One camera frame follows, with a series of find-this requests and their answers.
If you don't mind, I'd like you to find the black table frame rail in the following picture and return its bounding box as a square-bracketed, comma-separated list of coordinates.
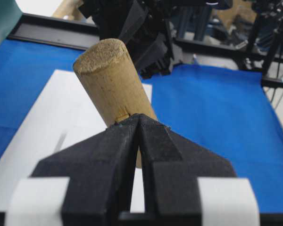
[6, 13, 283, 89]

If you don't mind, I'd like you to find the black camera tripod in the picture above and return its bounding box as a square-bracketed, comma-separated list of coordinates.
[242, 0, 283, 76]

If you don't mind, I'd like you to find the large white foam board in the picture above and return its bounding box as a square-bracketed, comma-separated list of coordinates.
[0, 69, 153, 212]

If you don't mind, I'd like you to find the blue table cloth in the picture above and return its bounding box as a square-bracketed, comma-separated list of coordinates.
[0, 40, 283, 213]

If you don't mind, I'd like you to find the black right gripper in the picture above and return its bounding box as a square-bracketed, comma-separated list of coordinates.
[78, 0, 173, 79]

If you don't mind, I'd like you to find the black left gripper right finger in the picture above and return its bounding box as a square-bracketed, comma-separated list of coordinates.
[139, 114, 261, 226]

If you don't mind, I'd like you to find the wooden mallet hammer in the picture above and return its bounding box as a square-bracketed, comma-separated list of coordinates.
[73, 38, 158, 169]

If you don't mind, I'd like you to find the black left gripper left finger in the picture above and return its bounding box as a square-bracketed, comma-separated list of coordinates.
[4, 114, 141, 226]

